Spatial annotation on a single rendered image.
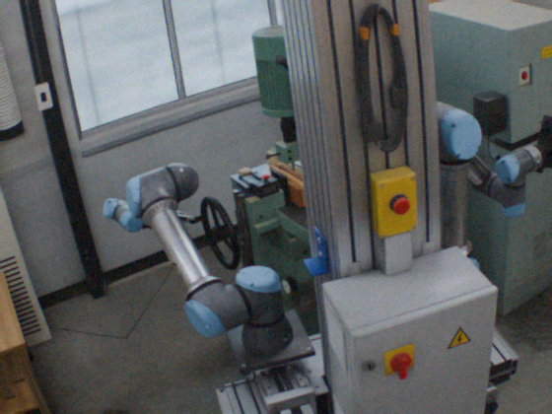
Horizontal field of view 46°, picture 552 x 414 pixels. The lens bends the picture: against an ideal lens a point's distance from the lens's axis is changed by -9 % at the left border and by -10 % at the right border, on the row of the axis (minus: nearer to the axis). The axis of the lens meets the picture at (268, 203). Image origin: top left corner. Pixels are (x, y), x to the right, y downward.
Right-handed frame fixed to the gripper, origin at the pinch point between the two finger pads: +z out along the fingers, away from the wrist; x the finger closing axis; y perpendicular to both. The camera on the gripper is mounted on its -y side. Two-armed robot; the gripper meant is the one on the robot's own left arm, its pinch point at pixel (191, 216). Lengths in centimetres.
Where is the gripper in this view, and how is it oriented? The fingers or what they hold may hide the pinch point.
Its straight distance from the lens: 270.4
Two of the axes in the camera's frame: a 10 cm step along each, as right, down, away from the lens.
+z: 8.2, 1.5, 5.6
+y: -3.1, 9.3, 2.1
